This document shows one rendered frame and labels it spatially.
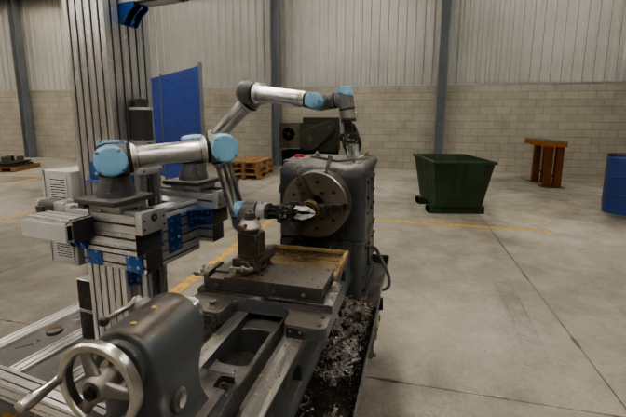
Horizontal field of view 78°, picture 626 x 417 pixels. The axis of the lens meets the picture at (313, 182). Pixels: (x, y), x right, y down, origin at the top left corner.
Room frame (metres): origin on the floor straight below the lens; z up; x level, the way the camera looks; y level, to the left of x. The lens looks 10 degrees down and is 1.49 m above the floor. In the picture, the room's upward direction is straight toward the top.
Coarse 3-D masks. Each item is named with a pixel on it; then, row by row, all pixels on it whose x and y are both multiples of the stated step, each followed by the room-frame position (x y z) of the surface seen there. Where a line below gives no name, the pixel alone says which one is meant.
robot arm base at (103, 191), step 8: (104, 176) 1.52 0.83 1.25; (120, 176) 1.54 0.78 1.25; (128, 176) 1.57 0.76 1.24; (104, 184) 1.52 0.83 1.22; (112, 184) 1.52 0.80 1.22; (120, 184) 1.53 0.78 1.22; (128, 184) 1.56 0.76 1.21; (96, 192) 1.53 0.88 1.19; (104, 192) 1.51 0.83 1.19; (112, 192) 1.52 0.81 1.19; (120, 192) 1.52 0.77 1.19; (128, 192) 1.54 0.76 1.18
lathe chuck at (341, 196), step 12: (312, 180) 1.76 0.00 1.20; (324, 180) 1.75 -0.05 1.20; (336, 180) 1.76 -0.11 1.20; (288, 192) 1.79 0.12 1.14; (312, 192) 1.76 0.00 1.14; (324, 192) 1.75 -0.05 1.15; (336, 192) 1.73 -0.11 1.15; (348, 192) 1.80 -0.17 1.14; (348, 204) 1.75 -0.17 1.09; (324, 216) 1.75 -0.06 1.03; (336, 216) 1.73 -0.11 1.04; (312, 228) 1.76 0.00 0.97; (324, 228) 1.75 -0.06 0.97; (336, 228) 1.73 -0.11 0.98
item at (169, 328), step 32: (128, 320) 0.61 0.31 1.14; (160, 320) 0.62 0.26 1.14; (192, 320) 0.67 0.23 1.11; (96, 352) 0.52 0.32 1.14; (128, 352) 0.56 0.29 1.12; (160, 352) 0.58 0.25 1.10; (192, 352) 0.66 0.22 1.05; (64, 384) 0.54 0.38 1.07; (96, 384) 0.51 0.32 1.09; (128, 384) 0.51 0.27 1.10; (160, 384) 0.57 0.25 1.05; (192, 384) 0.66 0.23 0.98; (224, 384) 0.73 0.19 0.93; (96, 416) 0.53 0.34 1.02; (128, 416) 0.51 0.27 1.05; (160, 416) 0.57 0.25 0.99; (192, 416) 0.63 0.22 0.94; (224, 416) 0.69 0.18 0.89
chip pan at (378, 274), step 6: (378, 264) 2.39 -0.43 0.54; (378, 270) 2.30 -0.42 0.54; (384, 270) 2.30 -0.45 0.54; (378, 276) 2.20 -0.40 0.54; (372, 282) 2.12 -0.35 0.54; (378, 282) 2.12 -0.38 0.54; (372, 288) 2.04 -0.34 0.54; (378, 288) 2.04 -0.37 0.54; (372, 294) 1.96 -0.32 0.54; (378, 294) 1.96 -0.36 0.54; (372, 300) 1.89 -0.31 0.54
